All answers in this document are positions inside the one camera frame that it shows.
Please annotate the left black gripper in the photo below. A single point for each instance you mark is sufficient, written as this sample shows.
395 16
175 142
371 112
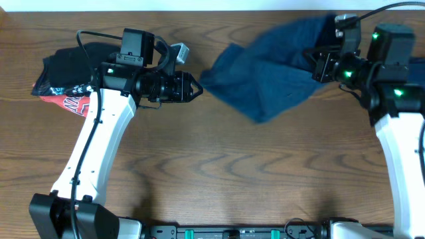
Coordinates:
184 87

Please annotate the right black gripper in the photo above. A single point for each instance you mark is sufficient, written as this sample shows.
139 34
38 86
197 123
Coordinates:
322 70

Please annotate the dark blue shorts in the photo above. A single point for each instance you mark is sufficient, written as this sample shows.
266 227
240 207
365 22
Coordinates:
270 75

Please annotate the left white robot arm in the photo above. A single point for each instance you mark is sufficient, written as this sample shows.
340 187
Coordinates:
74 208

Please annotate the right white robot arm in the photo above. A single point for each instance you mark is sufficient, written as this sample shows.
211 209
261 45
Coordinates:
395 108

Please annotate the folded navy garment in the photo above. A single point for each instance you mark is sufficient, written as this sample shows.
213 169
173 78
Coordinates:
416 73

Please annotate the red printed shirt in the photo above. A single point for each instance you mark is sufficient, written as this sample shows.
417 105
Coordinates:
76 104

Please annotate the folded black garment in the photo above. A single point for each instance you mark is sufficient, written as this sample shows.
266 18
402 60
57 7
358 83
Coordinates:
66 71

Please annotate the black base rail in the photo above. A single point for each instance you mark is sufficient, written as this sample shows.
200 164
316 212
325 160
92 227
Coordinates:
270 232

